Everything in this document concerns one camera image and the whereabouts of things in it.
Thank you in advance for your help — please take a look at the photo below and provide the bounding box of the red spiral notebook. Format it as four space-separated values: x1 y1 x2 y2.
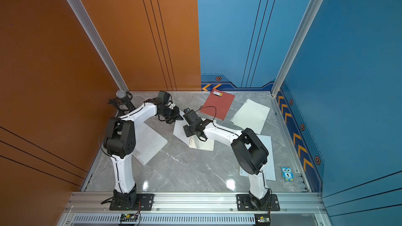
200 89 235 120

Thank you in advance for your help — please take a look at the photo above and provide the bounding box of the white spiral notebook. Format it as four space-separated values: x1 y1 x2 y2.
231 130 276 181
132 123 167 165

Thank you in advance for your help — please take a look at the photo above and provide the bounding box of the black microphone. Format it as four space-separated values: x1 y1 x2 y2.
108 90 136 116

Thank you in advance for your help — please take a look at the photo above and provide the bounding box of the torn white page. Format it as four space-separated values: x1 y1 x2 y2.
230 99 270 135

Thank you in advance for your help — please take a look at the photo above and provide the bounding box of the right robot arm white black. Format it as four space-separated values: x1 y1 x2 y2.
183 117 270 207

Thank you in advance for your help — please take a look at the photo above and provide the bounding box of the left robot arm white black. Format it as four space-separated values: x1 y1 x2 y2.
103 99 183 206

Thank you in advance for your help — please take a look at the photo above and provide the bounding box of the blue owl number card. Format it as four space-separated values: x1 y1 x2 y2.
282 167 294 181

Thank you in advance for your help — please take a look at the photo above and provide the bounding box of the left green circuit board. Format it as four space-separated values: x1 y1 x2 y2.
119 213 140 224

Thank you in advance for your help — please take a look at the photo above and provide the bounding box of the right circuit board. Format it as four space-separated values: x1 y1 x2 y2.
254 214 271 226

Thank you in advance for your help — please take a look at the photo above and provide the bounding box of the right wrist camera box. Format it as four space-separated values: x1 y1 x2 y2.
183 108 200 126

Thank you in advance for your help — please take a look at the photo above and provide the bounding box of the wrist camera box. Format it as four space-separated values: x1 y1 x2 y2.
183 108 200 126
157 91 171 105

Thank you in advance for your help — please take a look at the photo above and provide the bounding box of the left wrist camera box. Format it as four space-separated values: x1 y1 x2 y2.
157 91 171 105

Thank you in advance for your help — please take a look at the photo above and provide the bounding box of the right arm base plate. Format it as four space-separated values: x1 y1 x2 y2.
236 194 281 211

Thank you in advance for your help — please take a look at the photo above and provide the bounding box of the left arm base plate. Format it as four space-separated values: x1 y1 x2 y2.
110 193 155 211

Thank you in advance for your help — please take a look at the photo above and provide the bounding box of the aluminium front rail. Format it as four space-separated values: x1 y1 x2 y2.
57 192 331 226

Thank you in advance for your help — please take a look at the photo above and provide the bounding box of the left aluminium corner post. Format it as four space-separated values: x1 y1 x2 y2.
67 0 129 92

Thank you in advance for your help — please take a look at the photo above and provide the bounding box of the aluminium corner post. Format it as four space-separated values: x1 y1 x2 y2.
67 0 129 92
271 0 323 97

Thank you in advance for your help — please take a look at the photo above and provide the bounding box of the right aluminium corner post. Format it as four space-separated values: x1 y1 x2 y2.
271 0 323 97

